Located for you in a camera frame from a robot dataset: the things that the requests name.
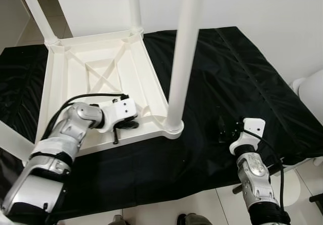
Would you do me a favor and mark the white plastic children table top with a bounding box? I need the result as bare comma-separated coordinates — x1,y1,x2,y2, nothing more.
35,28,185,157

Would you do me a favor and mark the black cloth table cover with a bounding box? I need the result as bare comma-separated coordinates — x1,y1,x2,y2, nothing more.
0,27,323,221

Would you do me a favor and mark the white floor fan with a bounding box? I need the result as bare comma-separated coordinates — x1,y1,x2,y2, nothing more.
273,69,323,209

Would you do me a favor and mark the grey robot right leg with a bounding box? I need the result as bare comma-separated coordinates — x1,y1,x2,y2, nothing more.
177,212,212,225

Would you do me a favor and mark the grey robot leg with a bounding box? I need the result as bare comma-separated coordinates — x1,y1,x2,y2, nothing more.
177,212,212,225
109,215,127,225

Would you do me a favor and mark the grey robot left leg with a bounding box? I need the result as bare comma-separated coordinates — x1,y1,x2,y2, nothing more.
109,215,127,225

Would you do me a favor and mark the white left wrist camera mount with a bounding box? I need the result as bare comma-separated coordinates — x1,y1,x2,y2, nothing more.
100,96,138,134

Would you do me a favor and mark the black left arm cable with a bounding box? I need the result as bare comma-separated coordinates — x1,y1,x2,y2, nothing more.
43,93,129,140

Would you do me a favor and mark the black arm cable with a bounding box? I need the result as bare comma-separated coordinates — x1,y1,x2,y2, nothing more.
43,93,129,140
251,133,286,213

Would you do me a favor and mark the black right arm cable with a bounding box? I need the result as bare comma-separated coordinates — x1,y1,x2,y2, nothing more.
251,133,286,213

